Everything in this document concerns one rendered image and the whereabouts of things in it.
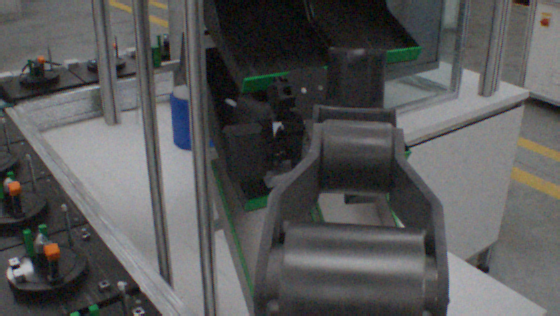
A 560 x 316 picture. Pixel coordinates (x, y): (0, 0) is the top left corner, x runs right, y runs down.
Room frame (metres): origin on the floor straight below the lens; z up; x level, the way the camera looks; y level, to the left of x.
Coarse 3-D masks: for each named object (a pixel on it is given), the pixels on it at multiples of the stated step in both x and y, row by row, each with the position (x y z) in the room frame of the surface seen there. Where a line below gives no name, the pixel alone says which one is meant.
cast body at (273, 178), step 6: (276, 126) 0.65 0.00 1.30; (276, 132) 0.63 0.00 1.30; (282, 162) 0.63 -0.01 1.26; (288, 162) 0.63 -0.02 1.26; (282, 168) 0.63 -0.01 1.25; (288, 168) 0.63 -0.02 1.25; (270, 174) 0.62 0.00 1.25; (276, 174) 0.62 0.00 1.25; (282, 174) 0.62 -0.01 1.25; (264, 180) 0.64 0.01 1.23; (270, 180) 0.62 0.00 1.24; (276, 180) 0.63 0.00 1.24; (270, 186) 0.63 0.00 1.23
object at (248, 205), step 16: (208, 32) 0.85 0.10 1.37; (208, 48) 0.86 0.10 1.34; (208, 64) 0.88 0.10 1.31; (224, 64) 0.89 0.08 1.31; (208, 80) 0.85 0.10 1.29; (224, 80) 0.85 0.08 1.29; (208, 96) 0.74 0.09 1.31; (224, 96) 0.82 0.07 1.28; (208, 112) 0.74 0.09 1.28; (224, 112) 0.79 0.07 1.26; (224, 160) 0.69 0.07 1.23; (240, 192) 0.65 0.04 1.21; (256, 192) 0.66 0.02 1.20; (256, 208) 0.64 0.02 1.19
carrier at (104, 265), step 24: (48, 240) 0.82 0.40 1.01; (72, 240) 0.83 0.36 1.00; (96, 240) 0.88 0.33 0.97; (0, 264) 0.80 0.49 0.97; (24, 264) 0.78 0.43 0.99; (48, 264) 0.77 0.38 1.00; (72, 264) 0.78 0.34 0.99; (96, 264) 0.81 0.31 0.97; (120, 264) 0.81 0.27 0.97; (0, 288) 0.73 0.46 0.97; (24, 288) 0.71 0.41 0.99; (48, 288) 0.71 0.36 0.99; (72, 288) 0.74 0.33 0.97; (96, 288) 0.74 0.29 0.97; (0, 312) 0.67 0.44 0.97; (24, 312) 0.68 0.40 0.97; (48, 312) 0.68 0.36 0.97; (72, 312) 0.68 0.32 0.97
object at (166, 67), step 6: (210, 36) 0.73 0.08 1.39; (210, 42) 0.73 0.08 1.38; (174, 60) 0.89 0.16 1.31; (162, 66) 0.87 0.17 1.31; (168, 66) 0.88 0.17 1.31; (174, 66) 0.88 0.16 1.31; (156, 72) 0.86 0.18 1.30; (162, 72) 0.87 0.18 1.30; (168, 72) 0.88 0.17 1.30; (210, 150) 0.72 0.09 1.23; (210, 156) 0.72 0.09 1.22; (216, 156) 0.73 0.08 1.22
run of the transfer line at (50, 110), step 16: (128, 80) 1.84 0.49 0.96; (160, 80) 1.91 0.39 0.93; (0, 96) 1.82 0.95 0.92; (48, 96) 1.69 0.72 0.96; (64, 96) 1.70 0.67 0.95; (80, 96) 1.73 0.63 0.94; (96, 96) 1.77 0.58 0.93; (128, 96) 1.83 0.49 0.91; (160, 96) 1.90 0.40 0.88; (0, 112) 1.60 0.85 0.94; (16, 112) 1.57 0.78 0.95; (32, 112) 1.64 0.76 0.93; (48, 112) 1.67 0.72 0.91; (64, 112) 1.70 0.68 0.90; (80, 112) 1.73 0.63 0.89; (96, 112) 1.76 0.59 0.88; (48, 128) 1.66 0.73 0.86
